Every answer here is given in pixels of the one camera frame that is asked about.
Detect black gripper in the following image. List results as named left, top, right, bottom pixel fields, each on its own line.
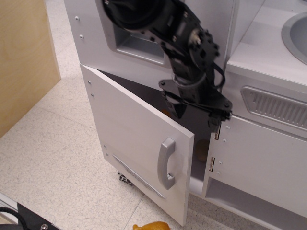
left=159, top=78, right=232, bottom=133

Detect silver fridge door handle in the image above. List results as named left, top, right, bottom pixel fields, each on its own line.
left=157, top=137, right=175, bottom=190

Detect white fridge door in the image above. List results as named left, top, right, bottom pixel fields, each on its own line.
left=81, top=65, right=194, bottom=225
left=64, top=0, right=236, bottom=89

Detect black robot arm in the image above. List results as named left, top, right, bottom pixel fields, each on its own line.
left=103, top=0, right=232, bottom=133

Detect silver fridge door emblem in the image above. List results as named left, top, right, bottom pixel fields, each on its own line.
left=113, top=155, right=166, bottom=199

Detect upper brass hinge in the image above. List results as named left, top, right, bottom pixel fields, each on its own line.
left=214, top=123, right=221, bottom=140

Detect brass hinge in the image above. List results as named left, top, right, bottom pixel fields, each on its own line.
left=214, top=123, right=221, bottom=140
left=209, top=157, right=215, bottom=172

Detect lower brass hinge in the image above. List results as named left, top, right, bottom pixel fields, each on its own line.
left=209, top=157, right=215, bottom=172

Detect white kitchen counter unit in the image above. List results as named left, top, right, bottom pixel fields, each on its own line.
left=203, top=0, right=307, bottom=230

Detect silver ice dispenser recess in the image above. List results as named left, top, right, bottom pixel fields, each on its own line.
left=96, top=0, right=171, bottom=69

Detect white cabinet door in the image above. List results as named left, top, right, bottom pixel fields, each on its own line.
left=209, top=117, right=307, bottom=217

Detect silver vent panel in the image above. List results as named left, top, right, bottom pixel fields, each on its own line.
left=240, top=86, right=307, bottom=130

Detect aluminium extrusion bar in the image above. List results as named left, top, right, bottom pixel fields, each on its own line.
left=118, top=172, right=133, bottom=186

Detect orange toy food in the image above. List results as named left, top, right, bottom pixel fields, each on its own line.
left=132, top=221, right=170, bottom=230

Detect grey toy sink basin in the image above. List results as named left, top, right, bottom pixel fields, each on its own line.
left=281, top=12, right=307, bottom=65

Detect wooden plywood panel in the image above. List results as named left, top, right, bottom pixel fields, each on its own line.
left=0, top=0, right=60, bottom=136

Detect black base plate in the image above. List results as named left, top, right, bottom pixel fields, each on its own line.
left=17, top=203, right=60, bottom=230

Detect aluminium frame rail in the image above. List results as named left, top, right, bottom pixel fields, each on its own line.
left=0, top=193, right=18, bottom=224

